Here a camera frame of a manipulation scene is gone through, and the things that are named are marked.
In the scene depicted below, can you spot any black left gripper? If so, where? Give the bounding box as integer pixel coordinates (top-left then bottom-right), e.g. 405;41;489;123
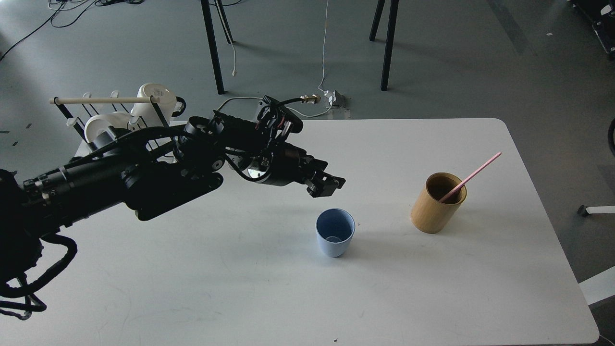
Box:
250;143;346;198

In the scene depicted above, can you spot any blue cup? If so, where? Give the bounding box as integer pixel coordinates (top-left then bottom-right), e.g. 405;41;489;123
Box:
315;208;356;258

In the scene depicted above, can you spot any pink chopstick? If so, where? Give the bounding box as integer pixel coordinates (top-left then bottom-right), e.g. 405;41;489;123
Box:
438;152;502;202

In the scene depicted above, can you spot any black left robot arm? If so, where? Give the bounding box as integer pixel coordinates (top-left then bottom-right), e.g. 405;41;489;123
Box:
0;107;345;320

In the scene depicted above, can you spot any white cup lying in rack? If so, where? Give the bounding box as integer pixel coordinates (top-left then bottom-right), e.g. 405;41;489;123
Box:
84;111;133;143

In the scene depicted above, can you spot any floor power socket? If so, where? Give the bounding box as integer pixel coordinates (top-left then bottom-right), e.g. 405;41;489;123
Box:
324;89;348;109

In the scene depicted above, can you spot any bamboo cylinder holder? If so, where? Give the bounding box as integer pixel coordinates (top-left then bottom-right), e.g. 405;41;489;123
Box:
410;172;467;234

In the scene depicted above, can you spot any white mug on rack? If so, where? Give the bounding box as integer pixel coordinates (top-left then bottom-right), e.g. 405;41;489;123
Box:
130;83;178;127

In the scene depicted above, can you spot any black table leg right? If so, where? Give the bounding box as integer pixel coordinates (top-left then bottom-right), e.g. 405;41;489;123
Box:
369;0;400;91

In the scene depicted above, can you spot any black table leg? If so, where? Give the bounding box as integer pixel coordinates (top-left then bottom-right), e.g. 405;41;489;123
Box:
200;0;234;95
369;0;400;91

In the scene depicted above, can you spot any wooden rack dowel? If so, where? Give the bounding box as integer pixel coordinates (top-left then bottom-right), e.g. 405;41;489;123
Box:
49;96;160;105

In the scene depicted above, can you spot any black table leg left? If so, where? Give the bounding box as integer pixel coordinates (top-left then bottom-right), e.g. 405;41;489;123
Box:
200;0;234;95

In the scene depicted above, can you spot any white floor cable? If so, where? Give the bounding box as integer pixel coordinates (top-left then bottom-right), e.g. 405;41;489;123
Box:
208;0;333;120

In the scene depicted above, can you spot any black wire cup rack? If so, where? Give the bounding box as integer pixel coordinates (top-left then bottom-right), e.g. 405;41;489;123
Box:
49;92;186;144

